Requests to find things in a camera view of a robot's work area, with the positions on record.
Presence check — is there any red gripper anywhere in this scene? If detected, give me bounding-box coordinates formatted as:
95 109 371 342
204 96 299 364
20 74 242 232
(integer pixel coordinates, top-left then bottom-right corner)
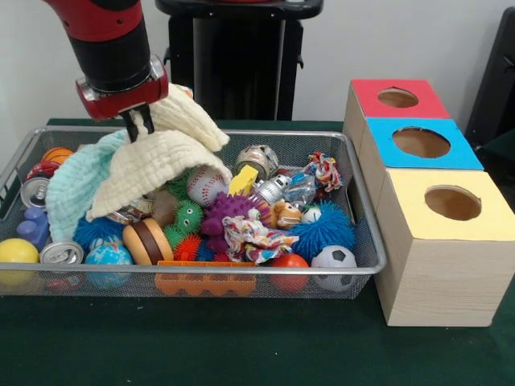
75 55 169 144

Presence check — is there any cream waffle cloth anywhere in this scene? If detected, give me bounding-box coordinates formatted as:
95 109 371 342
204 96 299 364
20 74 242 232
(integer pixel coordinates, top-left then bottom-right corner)
85 83 233 221

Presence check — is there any orange basketball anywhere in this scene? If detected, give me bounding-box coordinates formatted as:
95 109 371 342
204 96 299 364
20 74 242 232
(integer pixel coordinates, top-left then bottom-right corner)
42 147 76 166

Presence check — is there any wooden box with three holes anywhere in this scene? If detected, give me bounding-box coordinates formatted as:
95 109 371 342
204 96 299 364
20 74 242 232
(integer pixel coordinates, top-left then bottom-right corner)
344 78 505 327

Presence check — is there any mint green cloth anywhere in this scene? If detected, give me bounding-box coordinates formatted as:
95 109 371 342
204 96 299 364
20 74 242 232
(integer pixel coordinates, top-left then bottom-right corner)
45 129 130 242

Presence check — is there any white baseball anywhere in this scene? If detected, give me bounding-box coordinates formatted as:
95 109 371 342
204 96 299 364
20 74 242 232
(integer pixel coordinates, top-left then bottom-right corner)
187 166 229 208

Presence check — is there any toy hamburger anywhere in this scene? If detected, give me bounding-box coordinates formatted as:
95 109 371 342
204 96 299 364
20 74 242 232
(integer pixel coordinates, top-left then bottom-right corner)
122 216 175 265

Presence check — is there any crushed drink can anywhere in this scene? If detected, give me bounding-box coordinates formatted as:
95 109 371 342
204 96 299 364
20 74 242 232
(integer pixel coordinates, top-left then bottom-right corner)
235 144 279 180

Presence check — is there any purple spiky toy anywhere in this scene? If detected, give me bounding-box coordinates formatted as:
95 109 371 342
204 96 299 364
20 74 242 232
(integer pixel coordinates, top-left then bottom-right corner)
200 191 271 253

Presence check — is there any crushed clear plastic bottle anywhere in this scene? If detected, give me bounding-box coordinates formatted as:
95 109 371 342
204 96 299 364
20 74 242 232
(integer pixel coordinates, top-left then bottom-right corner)
287 172 317 206

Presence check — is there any blue puffer ball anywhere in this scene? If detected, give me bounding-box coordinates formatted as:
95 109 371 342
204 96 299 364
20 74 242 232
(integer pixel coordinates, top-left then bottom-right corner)
289 200 357 265

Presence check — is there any soccer ball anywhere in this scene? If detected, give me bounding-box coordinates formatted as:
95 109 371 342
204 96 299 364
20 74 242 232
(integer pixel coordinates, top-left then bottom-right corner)
310 244 358 293

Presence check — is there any dark green table cloth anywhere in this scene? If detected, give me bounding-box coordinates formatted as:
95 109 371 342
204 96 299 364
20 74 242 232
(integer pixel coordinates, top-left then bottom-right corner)
475 127 515 172
0 117 515 386

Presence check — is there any black chair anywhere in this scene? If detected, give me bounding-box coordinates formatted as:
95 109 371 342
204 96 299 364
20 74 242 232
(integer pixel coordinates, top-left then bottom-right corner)
464 6 515 140

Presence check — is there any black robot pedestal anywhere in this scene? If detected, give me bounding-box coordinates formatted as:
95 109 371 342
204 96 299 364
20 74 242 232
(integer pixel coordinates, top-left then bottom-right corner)
154 0 325 121

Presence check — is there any silver wire mesh bin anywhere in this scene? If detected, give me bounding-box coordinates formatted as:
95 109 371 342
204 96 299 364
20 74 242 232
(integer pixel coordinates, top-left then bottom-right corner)
0 125 388 301

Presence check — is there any colourful rope toy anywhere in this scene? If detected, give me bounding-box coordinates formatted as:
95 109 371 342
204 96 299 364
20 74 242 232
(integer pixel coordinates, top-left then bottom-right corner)
307 151 343 192

